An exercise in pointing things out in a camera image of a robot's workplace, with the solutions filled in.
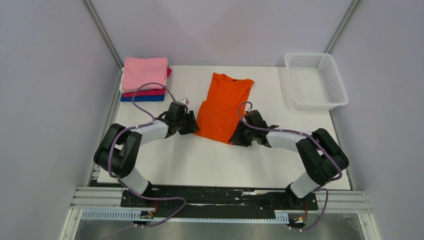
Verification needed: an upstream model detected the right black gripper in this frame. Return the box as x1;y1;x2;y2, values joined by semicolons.
228;121;256;147

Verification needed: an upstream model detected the orange t-shirt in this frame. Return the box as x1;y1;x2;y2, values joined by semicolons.
194;73;254;144

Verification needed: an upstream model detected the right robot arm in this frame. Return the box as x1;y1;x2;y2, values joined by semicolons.
228;110;350;209

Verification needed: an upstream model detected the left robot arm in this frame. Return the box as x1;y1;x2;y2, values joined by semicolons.
93;100;200;207

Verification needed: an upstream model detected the blue folded t-shirt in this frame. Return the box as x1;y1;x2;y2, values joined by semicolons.
120;94;166;102

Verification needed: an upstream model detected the magenta folded t-shirt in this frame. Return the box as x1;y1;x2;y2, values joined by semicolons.
119;66;172;96

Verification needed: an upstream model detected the pink folded t-shirt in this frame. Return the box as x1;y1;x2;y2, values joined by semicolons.
120;57;169;93

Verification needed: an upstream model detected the white plastic basket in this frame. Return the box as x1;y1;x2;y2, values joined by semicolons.
284;52;349;111

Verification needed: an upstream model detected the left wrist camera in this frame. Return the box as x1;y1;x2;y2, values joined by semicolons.
178;98;190;107

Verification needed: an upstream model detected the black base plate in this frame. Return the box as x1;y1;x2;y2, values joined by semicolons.
120;185;318;218

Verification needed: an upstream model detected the left aluminium frame post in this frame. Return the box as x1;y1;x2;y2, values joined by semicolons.
82;0;124;69

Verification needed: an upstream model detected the aluminium frame post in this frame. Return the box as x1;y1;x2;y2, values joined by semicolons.
82;0;124;69
324;0;362;54

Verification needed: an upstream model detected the white slotted cable duct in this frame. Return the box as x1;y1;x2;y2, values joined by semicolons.
80;209;289;224

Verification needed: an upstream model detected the right aluminium frame post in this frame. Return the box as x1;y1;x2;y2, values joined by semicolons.
324;0;362;54

